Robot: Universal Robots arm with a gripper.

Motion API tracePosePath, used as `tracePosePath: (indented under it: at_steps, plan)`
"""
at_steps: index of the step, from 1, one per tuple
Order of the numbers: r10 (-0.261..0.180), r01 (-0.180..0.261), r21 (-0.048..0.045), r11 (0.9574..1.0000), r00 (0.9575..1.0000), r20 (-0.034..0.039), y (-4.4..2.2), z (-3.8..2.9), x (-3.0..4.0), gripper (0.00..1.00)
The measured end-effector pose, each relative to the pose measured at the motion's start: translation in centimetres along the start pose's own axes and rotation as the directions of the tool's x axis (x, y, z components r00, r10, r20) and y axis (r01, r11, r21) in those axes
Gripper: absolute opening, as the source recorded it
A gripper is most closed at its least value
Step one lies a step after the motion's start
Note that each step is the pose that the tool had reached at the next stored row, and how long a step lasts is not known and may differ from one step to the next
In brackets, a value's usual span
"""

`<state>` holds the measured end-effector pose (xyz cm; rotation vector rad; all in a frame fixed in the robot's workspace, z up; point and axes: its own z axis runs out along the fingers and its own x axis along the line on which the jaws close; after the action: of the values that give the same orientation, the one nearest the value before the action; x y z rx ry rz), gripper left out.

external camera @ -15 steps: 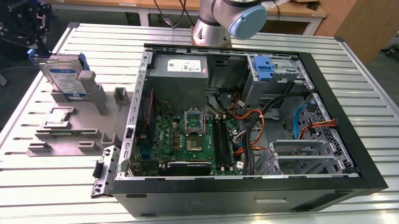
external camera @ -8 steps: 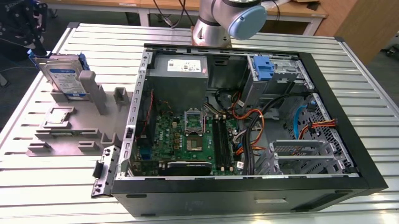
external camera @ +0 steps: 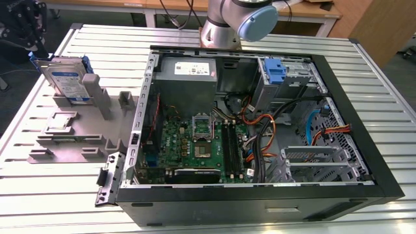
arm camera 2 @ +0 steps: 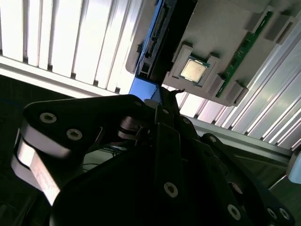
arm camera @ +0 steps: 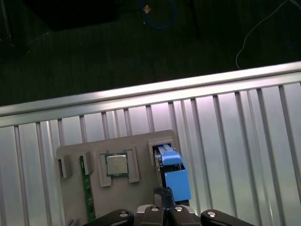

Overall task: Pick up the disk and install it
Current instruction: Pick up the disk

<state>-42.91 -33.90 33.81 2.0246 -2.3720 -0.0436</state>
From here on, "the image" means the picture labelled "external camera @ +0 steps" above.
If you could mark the CPU socket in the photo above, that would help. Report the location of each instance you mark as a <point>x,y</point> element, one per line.
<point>205,151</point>

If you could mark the long wooden desk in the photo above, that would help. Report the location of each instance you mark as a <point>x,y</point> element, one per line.
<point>98,6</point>

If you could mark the green RAM stick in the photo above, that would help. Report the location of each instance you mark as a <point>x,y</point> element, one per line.
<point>67,139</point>

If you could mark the black graphics card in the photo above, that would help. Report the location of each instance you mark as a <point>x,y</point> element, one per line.
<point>195,176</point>

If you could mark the hard disk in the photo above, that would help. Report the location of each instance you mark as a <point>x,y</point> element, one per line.
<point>69,80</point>

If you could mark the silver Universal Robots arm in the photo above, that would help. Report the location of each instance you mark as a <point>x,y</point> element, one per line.
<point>221,34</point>

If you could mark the small wooden desk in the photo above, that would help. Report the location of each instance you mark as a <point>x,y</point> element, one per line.
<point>315,11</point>

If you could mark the metal disk bay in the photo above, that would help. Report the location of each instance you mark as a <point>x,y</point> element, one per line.
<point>313,165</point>

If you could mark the grey parts rack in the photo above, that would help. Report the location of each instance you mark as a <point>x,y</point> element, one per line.
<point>91,136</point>

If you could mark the grey card retainer bracket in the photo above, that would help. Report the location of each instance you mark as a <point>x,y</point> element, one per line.
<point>113,175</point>

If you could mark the silver CPU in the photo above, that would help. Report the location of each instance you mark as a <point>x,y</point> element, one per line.
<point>61,122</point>

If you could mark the grey power supply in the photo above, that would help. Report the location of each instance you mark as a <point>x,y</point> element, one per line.
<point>186,95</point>

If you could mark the brown wooden cabinet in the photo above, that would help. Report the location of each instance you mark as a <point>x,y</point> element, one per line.
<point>374,24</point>

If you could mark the metal optical drive cage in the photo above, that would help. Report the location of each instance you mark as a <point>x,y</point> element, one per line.
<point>293,92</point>

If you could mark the black PC case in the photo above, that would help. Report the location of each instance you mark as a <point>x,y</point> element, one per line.
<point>227,204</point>

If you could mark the black RAM slot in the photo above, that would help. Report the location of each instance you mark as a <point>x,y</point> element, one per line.
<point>229,148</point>
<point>237,148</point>

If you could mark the green motherboard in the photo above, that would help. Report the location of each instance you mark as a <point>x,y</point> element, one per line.
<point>173,146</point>

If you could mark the blue drive latch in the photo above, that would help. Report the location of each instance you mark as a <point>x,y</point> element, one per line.
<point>275,70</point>

